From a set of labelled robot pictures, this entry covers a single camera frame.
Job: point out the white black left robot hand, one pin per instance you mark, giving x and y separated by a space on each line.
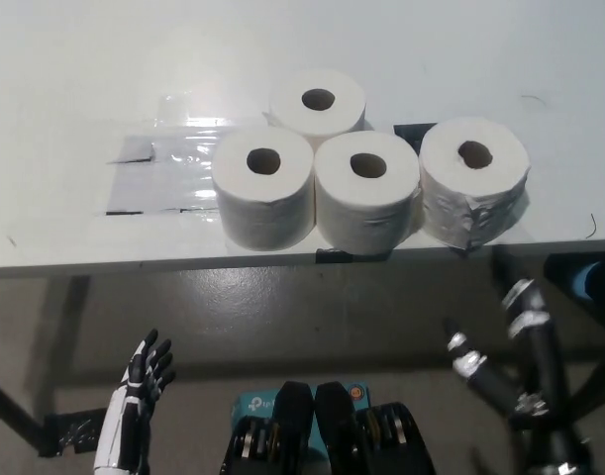
133 376

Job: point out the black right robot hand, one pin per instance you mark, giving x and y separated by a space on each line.
542 356

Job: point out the wrinkled white toilet paper roll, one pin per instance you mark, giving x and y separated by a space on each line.
460 198

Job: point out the black robot body blocks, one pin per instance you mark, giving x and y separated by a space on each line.
292 420

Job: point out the smooth white toilet paper roll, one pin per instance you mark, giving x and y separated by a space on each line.
287 106
262 213
361 218

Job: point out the blue round object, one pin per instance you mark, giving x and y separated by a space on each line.
586 282

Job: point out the crumpled black floor tape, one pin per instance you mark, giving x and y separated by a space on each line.
69 435

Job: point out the teal router box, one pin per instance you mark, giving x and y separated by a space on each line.
255 408

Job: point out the thin black thread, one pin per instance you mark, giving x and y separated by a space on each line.
592 225

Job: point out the clear plastic tape sheet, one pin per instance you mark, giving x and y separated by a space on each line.
158 188

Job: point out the small black tape strip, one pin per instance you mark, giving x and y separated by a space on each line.
332 256

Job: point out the black tape patch on table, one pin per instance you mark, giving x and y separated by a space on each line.
408 131

